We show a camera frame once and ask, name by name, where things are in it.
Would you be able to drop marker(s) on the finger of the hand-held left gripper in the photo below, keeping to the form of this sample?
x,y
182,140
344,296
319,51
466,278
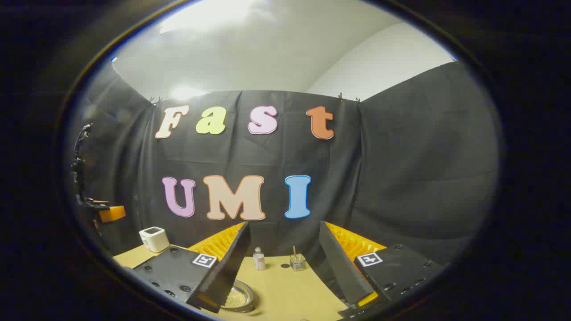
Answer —
x,y
112,213

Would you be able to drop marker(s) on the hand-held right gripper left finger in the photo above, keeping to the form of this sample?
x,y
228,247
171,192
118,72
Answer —
x,y
227,272

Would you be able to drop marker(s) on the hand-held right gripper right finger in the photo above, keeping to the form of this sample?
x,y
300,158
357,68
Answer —
x,y
339,267

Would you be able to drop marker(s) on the large pile of soybeans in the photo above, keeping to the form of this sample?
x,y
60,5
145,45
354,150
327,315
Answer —
x,y
235,298

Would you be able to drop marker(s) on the small white bottle red label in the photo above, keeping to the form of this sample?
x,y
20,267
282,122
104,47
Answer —
x,y
259,262

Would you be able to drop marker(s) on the small clear glass container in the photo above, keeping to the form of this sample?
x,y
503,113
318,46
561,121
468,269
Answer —
x,y
298,264

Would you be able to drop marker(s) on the white toaster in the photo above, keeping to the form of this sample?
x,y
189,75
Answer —
x,y
156,240

